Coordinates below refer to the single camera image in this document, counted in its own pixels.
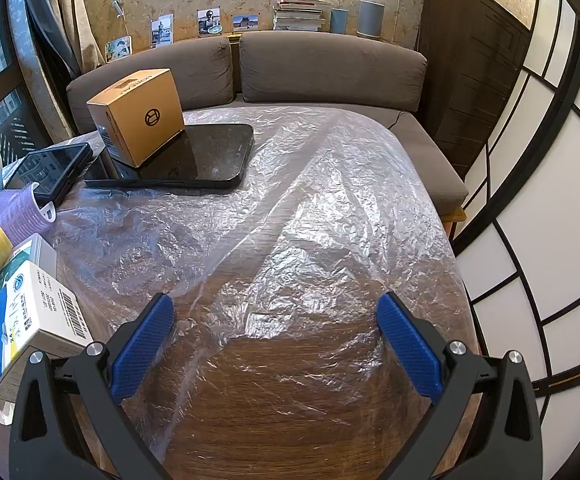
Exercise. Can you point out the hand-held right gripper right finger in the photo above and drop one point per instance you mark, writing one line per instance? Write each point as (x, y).
(409, 350)

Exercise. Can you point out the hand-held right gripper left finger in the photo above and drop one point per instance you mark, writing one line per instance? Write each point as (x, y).
(142, 345)

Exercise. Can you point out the white medicine box with barcode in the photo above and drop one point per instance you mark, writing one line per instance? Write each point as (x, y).
(35, 310)

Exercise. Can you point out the white soap dish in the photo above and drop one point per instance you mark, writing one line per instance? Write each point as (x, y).
(40, 260)

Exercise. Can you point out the plastic-covered wooden table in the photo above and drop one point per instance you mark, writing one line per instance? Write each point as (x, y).
(295, 210)

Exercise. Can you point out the grey-brown sofa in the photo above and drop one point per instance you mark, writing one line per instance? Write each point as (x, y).
(429, 160)

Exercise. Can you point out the white paper screen door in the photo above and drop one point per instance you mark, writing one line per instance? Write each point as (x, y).
(544, 210)

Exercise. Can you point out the large black tablet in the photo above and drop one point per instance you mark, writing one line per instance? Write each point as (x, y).
(210, 155)

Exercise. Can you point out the small black tablet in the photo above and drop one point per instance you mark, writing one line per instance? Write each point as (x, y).
(45, 167)

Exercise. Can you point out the brown cardboard box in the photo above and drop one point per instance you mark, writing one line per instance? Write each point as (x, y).
(150, 120)

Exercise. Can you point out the grey-brown sofa back cushion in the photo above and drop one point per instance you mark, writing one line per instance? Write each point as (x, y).
(170, 60)
(330, 67)

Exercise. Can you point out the dark wooden cabinet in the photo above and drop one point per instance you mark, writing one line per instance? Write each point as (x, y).
(469, 60)

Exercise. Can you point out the grey cylinder speaker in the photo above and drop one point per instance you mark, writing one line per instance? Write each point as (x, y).
(371, 19)

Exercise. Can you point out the beige curtain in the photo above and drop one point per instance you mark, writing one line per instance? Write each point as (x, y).
(70, 10)

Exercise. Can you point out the stack of books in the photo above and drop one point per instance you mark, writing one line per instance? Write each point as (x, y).
(300, 15)

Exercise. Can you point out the wall photo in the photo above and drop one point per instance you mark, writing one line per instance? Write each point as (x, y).
(119, 49)
(209, 20)
(246, 22)
(161, 30)

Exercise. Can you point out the small white wall fixture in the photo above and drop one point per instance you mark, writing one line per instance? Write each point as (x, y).
(116, 7)

